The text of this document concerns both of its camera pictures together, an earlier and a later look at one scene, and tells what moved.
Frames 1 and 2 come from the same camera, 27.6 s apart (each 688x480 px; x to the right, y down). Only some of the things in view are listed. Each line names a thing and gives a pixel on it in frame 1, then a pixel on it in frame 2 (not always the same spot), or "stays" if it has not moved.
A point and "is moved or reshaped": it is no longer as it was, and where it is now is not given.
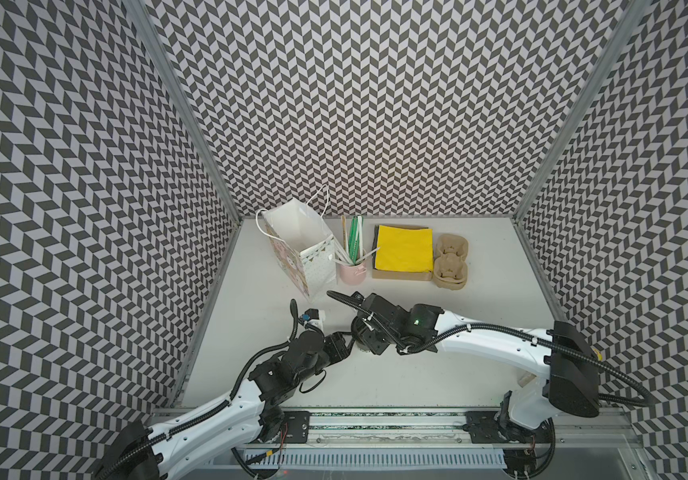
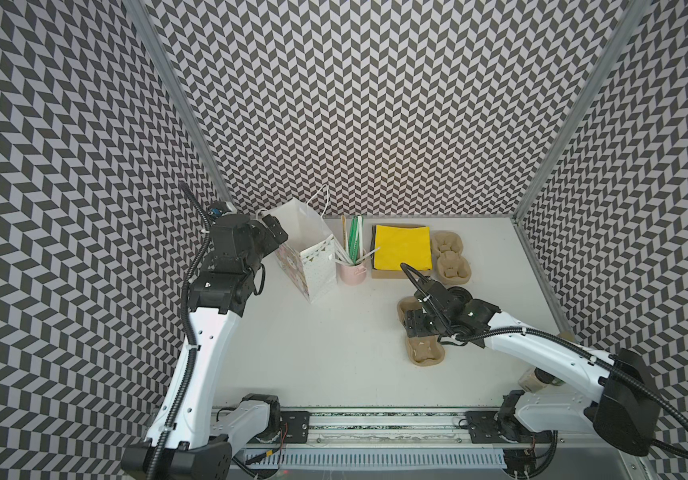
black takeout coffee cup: [362, 346] -> [457, 299]
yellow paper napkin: [404, 249] stays
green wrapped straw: [354, 237] stays
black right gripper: [365, 306] -> [414, 322]
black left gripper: [337, 346] -> [269, 241]
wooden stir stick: [344, 232] stays
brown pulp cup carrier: [450, 267] is moved or reshaped
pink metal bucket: [353, 274] stays
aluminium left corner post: [159, 50] stays
